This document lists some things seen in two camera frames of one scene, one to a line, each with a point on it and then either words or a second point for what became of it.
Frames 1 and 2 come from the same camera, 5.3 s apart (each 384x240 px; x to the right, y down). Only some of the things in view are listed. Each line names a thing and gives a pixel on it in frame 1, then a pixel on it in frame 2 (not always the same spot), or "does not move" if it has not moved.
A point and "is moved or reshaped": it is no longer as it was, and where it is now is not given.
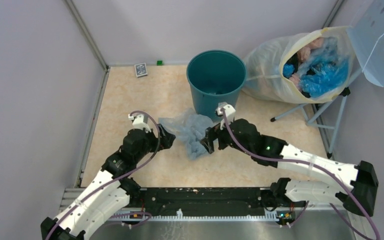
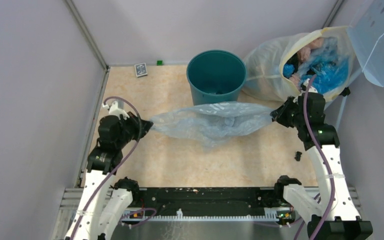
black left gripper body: [153, 144] -> [130, 129]
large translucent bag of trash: [300, 67] does not move
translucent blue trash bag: [190, 129] is moved or reshaped
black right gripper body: [224, 137] -> [289, 115]
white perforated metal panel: [377, 35] does not move
